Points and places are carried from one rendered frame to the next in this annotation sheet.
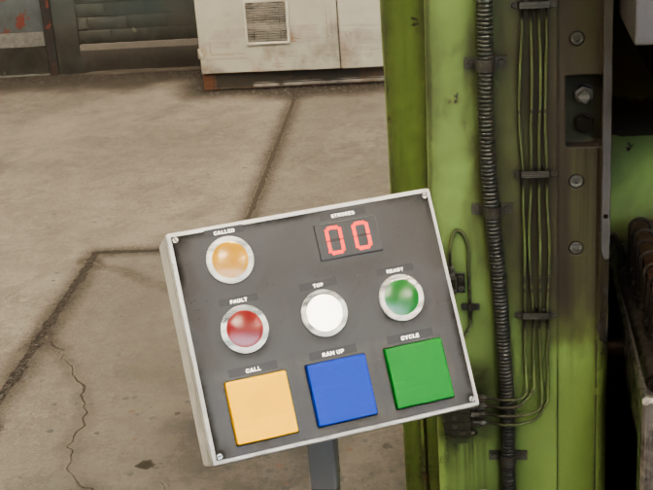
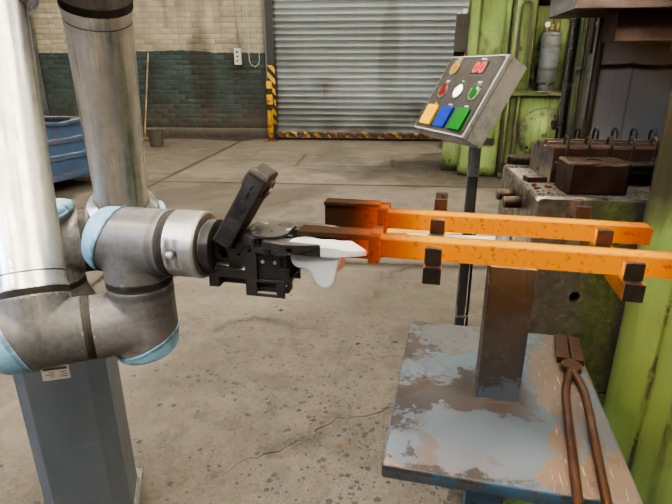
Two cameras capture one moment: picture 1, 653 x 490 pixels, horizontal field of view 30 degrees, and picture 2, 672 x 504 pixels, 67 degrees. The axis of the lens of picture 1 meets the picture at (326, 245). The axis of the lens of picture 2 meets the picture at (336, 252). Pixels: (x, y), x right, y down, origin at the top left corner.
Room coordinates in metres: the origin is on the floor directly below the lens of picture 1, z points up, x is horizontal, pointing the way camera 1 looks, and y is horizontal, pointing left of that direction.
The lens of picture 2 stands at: (0.90, -1.75, 1.15)
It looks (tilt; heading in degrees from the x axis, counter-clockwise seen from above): 20 degrees down; 89
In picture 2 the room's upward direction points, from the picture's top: straight up
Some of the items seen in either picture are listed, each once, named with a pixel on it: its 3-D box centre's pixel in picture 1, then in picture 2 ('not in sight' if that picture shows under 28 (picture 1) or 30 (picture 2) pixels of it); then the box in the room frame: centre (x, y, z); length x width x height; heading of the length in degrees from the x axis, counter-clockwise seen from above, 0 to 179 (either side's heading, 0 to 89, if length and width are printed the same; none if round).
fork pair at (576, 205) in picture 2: not in sight; (508, 205); (1.19, -0.98, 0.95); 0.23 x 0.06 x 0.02; 166
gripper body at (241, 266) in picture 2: not in sight; (253, 254); (0.81, -1.13, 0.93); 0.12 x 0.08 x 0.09; 166
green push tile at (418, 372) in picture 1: (418, 372); (459, 119); (1.33, -0.10, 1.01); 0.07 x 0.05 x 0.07; 106
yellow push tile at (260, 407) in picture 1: (260, 407); (430, 114); (1.27, 0.09, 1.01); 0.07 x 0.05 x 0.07; 106
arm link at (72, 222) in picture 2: not in sight; (47, 241); (0.27, -0.65, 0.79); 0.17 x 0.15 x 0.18; 23
